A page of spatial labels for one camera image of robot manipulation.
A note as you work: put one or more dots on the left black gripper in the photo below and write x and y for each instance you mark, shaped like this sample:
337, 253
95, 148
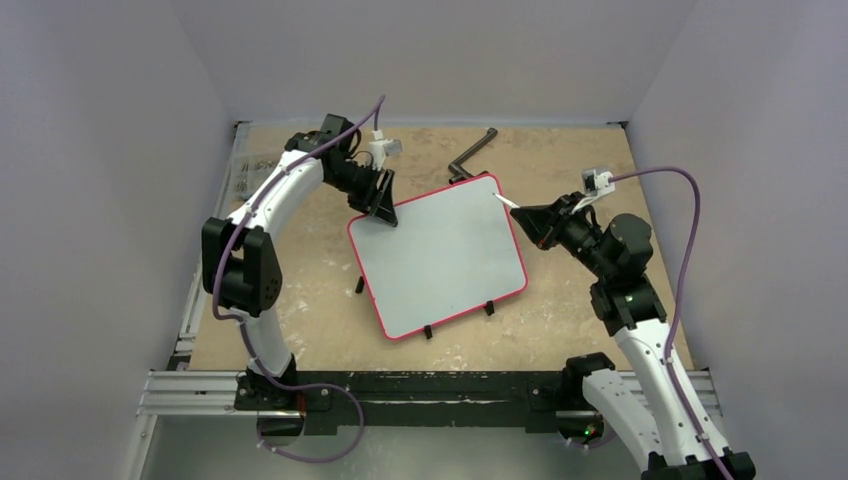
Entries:
383, 206

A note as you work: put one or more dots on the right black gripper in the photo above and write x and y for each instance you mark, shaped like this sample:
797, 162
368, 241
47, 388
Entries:
557, 221

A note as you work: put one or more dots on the black white marker pen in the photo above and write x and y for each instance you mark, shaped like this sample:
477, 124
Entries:
509, 204

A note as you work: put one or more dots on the red framed whiteboard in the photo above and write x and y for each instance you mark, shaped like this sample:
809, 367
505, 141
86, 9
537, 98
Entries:
453, 251

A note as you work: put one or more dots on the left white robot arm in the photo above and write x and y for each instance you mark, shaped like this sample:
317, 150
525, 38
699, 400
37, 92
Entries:
239, 262

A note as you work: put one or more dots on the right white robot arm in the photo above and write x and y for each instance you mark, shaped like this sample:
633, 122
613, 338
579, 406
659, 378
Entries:
669, 433

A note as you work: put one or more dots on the clear plastic screw box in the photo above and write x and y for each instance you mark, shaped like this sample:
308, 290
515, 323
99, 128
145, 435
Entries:
249, 172

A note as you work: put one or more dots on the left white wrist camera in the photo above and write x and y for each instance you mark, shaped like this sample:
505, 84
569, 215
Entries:
381, 147

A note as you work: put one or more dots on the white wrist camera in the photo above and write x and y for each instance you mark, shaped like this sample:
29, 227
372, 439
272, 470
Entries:
597, 182
381, 147

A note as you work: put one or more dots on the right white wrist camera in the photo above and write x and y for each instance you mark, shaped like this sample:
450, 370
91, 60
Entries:
597, 182

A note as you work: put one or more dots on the black crank handle tool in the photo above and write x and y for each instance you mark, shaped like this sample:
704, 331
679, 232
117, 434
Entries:
456, 168

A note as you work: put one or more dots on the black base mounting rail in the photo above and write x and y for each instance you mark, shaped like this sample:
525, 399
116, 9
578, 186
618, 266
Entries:
322, 401

